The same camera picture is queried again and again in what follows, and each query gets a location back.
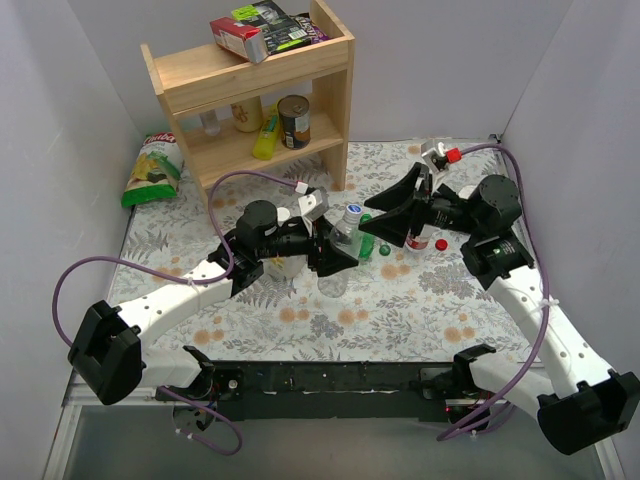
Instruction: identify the green chips bag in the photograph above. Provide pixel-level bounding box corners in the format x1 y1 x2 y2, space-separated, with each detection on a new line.
121 132 184 208

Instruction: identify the green plastic bottle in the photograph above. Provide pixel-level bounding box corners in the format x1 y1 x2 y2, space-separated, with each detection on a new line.
359 213 375 261

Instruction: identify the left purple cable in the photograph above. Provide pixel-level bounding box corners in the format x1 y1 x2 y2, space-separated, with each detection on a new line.
51 170 309 456

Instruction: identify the yellow bottle on shelf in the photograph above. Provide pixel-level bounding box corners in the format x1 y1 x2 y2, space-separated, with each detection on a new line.
252 104 280 161

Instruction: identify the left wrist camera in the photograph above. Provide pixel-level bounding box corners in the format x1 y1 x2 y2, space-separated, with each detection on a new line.
295 182 329 235

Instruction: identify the purple snack packet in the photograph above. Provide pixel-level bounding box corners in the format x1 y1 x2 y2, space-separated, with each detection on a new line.
293 13 330 44

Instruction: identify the clear bottle blue white cap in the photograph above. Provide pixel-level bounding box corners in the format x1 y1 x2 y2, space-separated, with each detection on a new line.
317 213 361 298

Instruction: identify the wooden two-tier shelf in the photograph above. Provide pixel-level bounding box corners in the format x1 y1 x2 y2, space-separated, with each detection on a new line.
141 1 355 203

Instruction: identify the tin can on shelf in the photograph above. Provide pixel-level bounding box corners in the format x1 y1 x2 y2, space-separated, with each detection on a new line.
277 95 311 150

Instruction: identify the red white carton box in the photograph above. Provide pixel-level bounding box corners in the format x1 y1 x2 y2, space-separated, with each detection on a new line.
209 17 269 64

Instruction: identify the purple cable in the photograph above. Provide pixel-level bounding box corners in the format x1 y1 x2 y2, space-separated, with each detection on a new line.
437 143 551 442
51 170 309 456

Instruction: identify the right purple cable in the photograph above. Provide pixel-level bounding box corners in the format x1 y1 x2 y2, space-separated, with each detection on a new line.
437 143 551 442

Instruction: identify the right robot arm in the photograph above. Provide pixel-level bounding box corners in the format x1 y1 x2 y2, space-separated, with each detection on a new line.
361 163 639 455

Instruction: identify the floral table mat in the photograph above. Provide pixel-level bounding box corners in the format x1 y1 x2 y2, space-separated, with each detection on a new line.
108 142 530 362

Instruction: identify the clear bottle red label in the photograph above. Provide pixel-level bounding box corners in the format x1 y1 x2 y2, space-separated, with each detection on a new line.
405 225 435 252

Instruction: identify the black green box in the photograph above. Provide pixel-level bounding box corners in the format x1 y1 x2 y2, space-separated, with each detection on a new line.
231 1 312 55

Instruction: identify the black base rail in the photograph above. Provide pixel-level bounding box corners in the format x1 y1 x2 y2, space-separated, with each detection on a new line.
154 359 514 432

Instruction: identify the square clear bottle white cap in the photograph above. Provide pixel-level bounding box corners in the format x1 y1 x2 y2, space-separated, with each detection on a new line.
264 206 307 279

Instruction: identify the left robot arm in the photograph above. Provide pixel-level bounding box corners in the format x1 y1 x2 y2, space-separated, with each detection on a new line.
68 200 358 405

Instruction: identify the small clear bottle on shelf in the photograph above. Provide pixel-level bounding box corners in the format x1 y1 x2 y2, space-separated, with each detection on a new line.
199 110 221 137

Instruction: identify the red bottle cap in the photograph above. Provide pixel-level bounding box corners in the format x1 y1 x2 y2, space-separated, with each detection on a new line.
435 239 449 251

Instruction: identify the green bottle cap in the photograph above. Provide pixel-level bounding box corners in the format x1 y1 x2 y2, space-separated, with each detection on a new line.
378 244 391 256

